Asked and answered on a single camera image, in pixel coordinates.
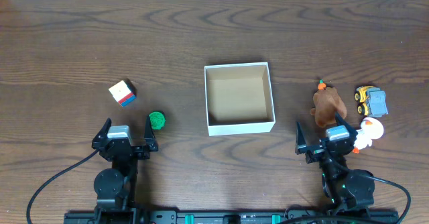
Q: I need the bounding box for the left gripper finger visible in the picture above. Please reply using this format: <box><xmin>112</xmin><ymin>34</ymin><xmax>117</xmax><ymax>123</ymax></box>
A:
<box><xmin>94</xmin><ymin>118</ymin><xmax>111</xmax><ymax>143</ymax></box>
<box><xmin>144</xmin><ymin>115</ymin><xmax>156</xmax><ymax>146</ymax></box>

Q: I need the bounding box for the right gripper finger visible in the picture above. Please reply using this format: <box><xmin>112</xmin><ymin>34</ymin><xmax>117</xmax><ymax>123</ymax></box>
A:
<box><xmin>335</xmin><ymin>112</ymin><xmax>357</xmax><ymax>138</ymax></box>
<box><xmin>296</xmin><ymin>122</ymin><xmax>306</xmax><ymax>148</ymax></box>

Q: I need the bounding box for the green ball toy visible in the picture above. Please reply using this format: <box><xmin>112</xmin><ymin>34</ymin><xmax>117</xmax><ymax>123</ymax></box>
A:
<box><xmin>149</xmin><ymin>111</ymin><xmax>166</xmax><ymax>130</ymax></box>

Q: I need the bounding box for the brown plush bear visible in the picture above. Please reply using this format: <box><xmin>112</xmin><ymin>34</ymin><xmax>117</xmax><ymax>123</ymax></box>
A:
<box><xmin>310</xmin><ymin>80</ymin><xmax>347</xmax><ymax>128</ymax></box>

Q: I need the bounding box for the white plush duck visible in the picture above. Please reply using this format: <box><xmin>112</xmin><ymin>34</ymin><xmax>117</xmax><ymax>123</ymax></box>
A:
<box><xmin>353</xmin><ymin>117</ymin><xmax>384</xmax><ymax>154</ymax></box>

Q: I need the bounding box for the yellow grey toy truck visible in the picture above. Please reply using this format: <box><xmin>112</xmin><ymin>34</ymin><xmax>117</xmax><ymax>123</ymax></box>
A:
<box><xmin>354</xmin><ymin>86</ymin><xmax>388</xmax><ymax>118</ymax></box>

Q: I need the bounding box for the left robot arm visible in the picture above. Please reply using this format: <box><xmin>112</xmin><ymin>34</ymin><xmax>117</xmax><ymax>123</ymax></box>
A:
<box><xmin>92</xmin><ymin>117</ymin><xmax>158</xmax><ymax>211</ymax></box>

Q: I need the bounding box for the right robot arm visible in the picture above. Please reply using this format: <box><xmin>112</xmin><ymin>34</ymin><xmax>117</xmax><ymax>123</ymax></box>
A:
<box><xmin>295</xmin><ymin>113</ymin><xmax>375</xmax><ymax>211</ymax></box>

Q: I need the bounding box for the colourful puzzle cube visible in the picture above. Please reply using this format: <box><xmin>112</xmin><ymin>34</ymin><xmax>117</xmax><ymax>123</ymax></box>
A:
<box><xmin>109</xmin><ymin>80</ymin><xmax>136</xmax><ymax>107</ymax></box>

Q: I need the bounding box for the white cardboard box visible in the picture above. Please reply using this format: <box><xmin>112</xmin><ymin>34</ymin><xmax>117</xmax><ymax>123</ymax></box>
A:
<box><xmin>204</xmin><ymin>62</ymin><xmax>276</xmax><ymax>136</ymax></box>

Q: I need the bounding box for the right black cable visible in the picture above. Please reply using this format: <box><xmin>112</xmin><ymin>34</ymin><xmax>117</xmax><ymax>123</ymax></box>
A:
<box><xmin>321</xmin><ymin>148</ymin><xmax>412</xmax><ymax>224</ymax></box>

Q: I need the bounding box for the black cable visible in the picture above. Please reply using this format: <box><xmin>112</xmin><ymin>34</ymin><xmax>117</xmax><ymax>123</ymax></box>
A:
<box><xmin>25</xmin><ymin>149</ymin><xmax>101</xmax><ymax>224</ymax></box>
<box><xmin>321</xmin><ymin>148</ymin><xmax>412</xmax><ymax>224</ymax></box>

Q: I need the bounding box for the left black cable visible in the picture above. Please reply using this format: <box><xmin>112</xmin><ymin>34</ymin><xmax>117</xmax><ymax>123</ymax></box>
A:
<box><xmin>25</xmin><ymin>149</ymin><xmax>101</xmax><ymax>224</ymax></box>

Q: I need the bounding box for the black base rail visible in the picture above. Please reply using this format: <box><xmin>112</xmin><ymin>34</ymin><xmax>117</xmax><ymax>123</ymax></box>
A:
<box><xmin>63</xmin><ymin>209</ymin><xmax>400</xmax><ymax>224</ymax></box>

